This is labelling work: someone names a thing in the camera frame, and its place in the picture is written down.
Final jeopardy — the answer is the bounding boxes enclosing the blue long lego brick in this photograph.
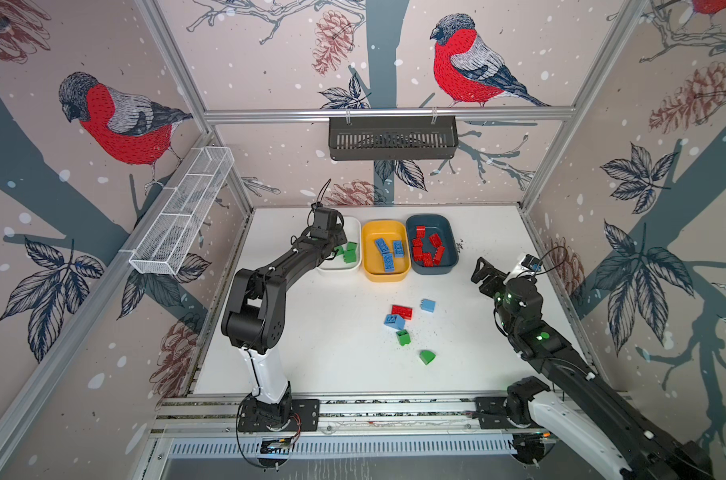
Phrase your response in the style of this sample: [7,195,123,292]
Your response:
[382,253,395,272]
[392,240,405,258]
[374,238,390,255]

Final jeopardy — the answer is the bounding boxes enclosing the light blue small lego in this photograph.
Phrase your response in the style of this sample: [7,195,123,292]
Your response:
[420,299,436,313]

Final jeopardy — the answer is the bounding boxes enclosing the red long lego brick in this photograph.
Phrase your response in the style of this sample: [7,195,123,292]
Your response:
[421,246,445,268]

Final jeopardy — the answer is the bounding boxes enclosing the blue lego brick cluster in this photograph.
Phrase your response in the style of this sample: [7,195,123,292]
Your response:
[383,314,406,331]

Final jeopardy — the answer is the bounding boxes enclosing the red lego brick low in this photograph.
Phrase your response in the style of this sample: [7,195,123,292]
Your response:
[391,305,413,320]

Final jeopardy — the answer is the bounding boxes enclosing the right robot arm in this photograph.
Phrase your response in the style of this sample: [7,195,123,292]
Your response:
[471,255,714,479]

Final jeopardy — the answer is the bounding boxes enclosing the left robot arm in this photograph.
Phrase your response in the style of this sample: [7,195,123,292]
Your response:
[221,202,347,429]

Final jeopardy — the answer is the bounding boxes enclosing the white plastic bin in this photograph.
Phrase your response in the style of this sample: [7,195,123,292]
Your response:
[316,217,362,275]

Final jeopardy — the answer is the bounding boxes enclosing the yellow plastic bin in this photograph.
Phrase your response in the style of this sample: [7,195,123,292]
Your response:
[361,220,411,283]

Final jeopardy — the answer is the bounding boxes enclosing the dark teal plastic bin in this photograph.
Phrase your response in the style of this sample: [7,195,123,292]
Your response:
[406,214,458,275]

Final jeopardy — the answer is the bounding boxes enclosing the black wire shelf basket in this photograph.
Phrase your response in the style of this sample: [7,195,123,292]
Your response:
[328,116,459,161]

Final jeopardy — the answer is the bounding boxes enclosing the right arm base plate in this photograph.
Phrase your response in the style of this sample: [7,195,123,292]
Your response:
[468,396,543,430]

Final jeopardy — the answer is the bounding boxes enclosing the aluminium front rail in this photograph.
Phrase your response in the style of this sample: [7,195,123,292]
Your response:
[149,389,649,436]

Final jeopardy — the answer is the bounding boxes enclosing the white wire mesh basket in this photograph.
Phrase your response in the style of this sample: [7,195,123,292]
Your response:
[129,146,234,275]

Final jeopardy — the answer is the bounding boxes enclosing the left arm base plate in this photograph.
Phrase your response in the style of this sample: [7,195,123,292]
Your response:
[236,395,320,433]

